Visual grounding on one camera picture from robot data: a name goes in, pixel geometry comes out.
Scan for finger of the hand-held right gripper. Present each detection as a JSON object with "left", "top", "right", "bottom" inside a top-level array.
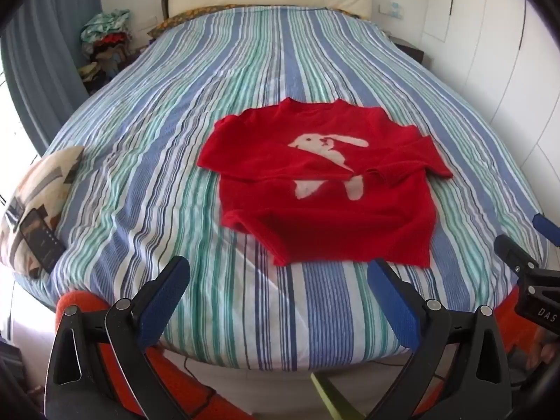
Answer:
[
  {"left": 533, "top": 212, "right": 560, "bottom": 248},
  {"left": 494, "top": 234, "right": 542, "bottom": 280}
]

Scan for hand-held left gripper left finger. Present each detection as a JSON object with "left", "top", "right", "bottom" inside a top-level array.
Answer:
[{"left": 44, "top": 255, "right": 206, "bottom": 420}]

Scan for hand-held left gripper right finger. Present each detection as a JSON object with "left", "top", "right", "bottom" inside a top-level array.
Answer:
[{"left": 365, "top": 258, "right": 512, "bottom": 420}]

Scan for red sweater with white rabbit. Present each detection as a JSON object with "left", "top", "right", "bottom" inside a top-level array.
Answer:
[{"left": 196, "top": 97, "right": 454, "bottom": 269}]

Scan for pile of colourful clothes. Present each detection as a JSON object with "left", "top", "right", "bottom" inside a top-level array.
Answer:
[{"left": 79, "top": 9, "right": 134, "bottom": 95}]

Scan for person's right hand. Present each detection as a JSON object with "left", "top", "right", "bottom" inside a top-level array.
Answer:
[{"left": 526, "top": 327, "right": 557, "bottom": 373}]

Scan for person's orange pants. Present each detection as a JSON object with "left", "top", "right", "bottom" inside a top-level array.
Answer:
[{"left": 55, "top": 289, "right": 543, "bottom": 420}]

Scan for green plastic object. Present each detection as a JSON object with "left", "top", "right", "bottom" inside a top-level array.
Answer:
[{"left": 310, "top": 372, "right": 364, "bottom": 420}]

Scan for white bed base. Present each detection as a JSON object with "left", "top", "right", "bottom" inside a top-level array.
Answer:
[{"left": 166, "top": 345, "right": 407, "bottom": 420}]

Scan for black smartphone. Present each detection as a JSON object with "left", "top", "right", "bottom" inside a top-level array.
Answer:
[{"left": 16, "top": 209, "right": 66, "bottom": 274}]

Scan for patterned beige cushion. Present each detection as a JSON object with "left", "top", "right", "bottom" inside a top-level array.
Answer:
[{"left": 0, "top": 146, "right": 86, "bottom": 278}]

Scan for white wardrobe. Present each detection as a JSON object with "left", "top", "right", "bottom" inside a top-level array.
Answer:
[{"left": 422, "top": 0, "right": 560, "bottom": 211}]

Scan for striped bedspread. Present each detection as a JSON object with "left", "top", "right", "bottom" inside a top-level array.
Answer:
[{"left": 13, "top": 5, "right": 553, "bottom": 372}]

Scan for dark nightstand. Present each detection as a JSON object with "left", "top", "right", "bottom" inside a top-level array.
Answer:
[{"left": 387, "top": 35, "right": 426, "bottom": 67}]

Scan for blue curtain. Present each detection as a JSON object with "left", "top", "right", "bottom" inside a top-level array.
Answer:
[{"left": 0, "top": 0, "right": 103, "bottom": 154}]

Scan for yellow floral pillow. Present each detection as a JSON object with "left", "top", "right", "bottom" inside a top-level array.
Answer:
[{"left": 148, "top": 4, "right": 364, "bottom": 40}]

